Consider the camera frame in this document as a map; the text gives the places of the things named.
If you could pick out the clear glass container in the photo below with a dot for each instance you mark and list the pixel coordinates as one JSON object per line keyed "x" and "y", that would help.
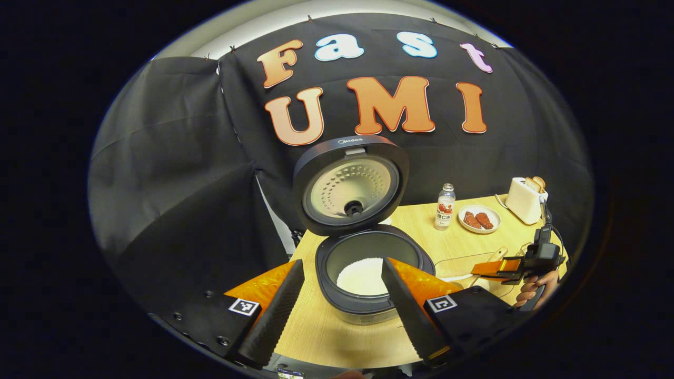
{"x": 458, "y": 266}

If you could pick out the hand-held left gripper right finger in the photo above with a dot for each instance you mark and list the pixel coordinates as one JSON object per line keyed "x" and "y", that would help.
{"x": 413, "y": 326}

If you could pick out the toast bread slice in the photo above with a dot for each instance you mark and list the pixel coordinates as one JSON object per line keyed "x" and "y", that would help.
{"x": 531, "y": 185}
{"x": 539, "y": 182}

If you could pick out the white toaster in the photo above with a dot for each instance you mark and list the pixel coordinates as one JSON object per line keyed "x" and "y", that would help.
{"x": 521, "y": 202}

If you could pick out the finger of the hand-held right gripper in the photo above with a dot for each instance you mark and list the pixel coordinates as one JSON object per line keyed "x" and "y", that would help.
{"x": 489, "y": 269}
{"x": 513, "y": 275}

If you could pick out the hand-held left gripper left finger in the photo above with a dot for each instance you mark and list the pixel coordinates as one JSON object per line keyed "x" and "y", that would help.
{"x": 274, "y": 321}

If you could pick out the white round plate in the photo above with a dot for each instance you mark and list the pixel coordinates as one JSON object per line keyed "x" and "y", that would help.
{"x": 480, "y": 229}

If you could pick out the clear plastic drink bottle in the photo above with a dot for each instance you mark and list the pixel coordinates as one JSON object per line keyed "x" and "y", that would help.
{"x": 445, "y": 210}

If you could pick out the dark grey rice cooker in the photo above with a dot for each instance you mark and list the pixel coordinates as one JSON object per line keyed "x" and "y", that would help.
{"x": 350, "y": 184}

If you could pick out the red meat slice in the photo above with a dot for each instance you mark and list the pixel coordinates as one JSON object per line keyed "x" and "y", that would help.
{"x": 471, "y": 219}
{"x": 484, "y": 220}

